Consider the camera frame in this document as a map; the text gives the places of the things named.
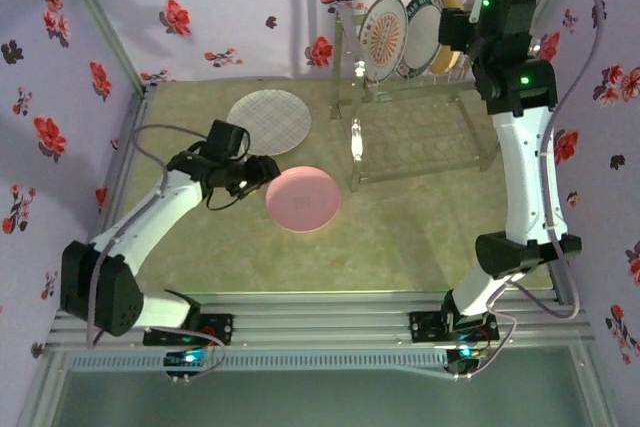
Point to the teal lettered rim plate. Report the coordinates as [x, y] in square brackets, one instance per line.
[422, 34]

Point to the plain pink plate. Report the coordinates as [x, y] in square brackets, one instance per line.
[302, 199]

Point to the white grid line plate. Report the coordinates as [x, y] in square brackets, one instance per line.
[277, 117]

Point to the orange sunburst pattern plate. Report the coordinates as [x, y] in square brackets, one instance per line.
[382, 37]

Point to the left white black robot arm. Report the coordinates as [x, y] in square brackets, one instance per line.
[150, 217]

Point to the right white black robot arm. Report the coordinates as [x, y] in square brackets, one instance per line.
[525, 172]

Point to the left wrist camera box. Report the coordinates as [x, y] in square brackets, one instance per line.
[227, 137]

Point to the aluminium side frame rail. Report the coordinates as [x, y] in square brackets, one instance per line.
[136, 117]

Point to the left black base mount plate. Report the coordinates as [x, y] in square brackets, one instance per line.
[220, 329]

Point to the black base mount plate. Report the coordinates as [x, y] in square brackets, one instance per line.
[425, 327]
[220, 329]

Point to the aluminium mounting rail beam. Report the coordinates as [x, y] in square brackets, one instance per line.
[320, 322]

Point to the aluminium corner frame post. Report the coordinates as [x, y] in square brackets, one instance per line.
[96, 7]

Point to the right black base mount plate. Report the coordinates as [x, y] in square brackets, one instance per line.
[425, 327]

